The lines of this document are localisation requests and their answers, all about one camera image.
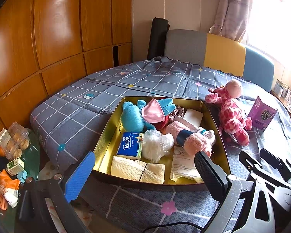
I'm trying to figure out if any white wet wipes pack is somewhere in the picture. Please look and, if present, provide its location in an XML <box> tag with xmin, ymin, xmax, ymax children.
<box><xmin>170</xmin><ymin>146</ymin><xmax>203</xmax><ymax>183</ymax></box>

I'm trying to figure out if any beige mesh cloth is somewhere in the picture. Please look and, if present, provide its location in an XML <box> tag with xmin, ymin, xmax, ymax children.
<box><xmin>111</xmin><ymin>156</ymin><xmax>165</xmax><ymax>184</ymax></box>

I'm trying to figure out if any white plastic bag bundle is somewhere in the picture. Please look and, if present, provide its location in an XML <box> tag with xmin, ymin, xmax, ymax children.
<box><xmin>141</xmin><ymin>129</ymin><xmax>174</xmax><ymax>163</ymax></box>

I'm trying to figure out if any brown satin scrunchie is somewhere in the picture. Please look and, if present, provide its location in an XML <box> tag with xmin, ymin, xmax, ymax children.
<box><xmin>168</xmin><ymin>105</ymin><xmax>184</xmax><ymax>124</ymax></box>

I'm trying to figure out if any red plush sock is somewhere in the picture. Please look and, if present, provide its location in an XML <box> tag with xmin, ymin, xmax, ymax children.
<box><xmin>152</xmin><ymin>115</ymin><xmax>169</xmax><ymax>130</ymax></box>

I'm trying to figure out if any blue tissue packet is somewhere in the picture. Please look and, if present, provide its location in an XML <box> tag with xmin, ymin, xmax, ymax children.
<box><xmin>116</xmin><ymin>132</ymin><xmax>143</xmax><ymax>160</ymax></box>

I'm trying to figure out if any blue plush elephant toy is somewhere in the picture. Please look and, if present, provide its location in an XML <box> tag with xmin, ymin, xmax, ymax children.
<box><xmin>121</xmin><ymin>98</ymin><xmax>176</xmax><ymax>133</ymax></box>

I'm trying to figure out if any grey white knit glove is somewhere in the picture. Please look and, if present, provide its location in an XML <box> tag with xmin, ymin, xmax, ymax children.
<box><xmin>196</xmin><ymin>127</ymin><xmax>215</xmax><ymax>139</ymax></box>

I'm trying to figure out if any orange plastic bag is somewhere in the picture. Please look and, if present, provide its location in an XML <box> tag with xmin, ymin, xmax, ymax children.
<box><xmin>0</xmin><ymin>170</ymin><xmax>20</xmax><ymax>208</ymax></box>

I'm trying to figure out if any small green white box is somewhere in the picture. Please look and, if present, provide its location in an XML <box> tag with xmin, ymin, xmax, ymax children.
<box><xmin>6</xmin><ymin>157</ymin><xmax>24</xmax><ymax>176</ymax></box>

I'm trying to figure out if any wooden desk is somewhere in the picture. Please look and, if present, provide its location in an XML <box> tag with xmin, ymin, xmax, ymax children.
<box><xmin>271</xmin><ymin>90</ymin><xmax>291</xmax><ymax>118</ymax></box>

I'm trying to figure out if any purple cardboard box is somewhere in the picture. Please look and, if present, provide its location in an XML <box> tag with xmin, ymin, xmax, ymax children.
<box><xmin>248</xmin><ymin>96</ymin><xmax>278</xmax><ymax>130</ymax></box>

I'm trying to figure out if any clear pastry container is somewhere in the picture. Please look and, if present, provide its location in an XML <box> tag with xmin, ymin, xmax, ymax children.
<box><xmin>0</xmin><ymin>122</ymin><xmax>30</xmax><ymax>160</ymax></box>

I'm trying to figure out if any pink giraffe plush toy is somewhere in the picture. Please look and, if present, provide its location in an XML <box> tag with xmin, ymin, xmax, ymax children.
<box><xmin>205</xmin><ymin>79</ymin><xmax>252</xmax><ymax>147</ymax></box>

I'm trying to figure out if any grey plaid bed sheet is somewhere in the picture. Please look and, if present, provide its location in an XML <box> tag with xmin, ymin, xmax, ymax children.
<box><xmin>30</xmin><ymin>56</ymin><xmax>291</xmax><ymax>232</ymax></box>

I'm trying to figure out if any grey yellow blue headboard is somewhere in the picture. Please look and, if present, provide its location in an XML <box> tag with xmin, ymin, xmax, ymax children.
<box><xmin>164</xmin><ymin>30</ymin><xmax>274</xmax><ymax>92</ymax></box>

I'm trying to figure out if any wooden wardrobe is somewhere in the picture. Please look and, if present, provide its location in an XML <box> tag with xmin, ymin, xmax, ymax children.
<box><xmin>0</xmin><ymin>0</ymin><xmax>132</xmax><ymax>132</ymax></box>

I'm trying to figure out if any left beige curtain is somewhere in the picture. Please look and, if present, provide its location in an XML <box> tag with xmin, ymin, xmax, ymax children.
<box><xmin>209</xmin><ymin>0</ymin><xmax>253</xmax><ymax>42</ymax></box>

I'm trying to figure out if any black rolled mat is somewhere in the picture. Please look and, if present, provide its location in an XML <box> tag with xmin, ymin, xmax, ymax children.
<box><xmin>147</xmin><ymin>17</ymin><xmax>170</xmax><ymax>59</ymax></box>

